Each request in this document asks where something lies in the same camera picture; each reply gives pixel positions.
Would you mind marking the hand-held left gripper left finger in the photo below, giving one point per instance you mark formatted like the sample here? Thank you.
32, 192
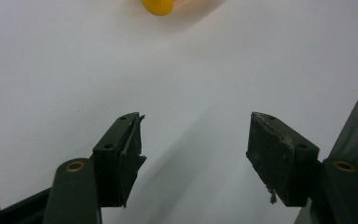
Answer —
115, 168

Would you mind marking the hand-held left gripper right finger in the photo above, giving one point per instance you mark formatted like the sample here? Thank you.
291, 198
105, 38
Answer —
279, 161

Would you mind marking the yellow round fruit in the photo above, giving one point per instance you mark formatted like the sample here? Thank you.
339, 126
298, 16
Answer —
158, 6

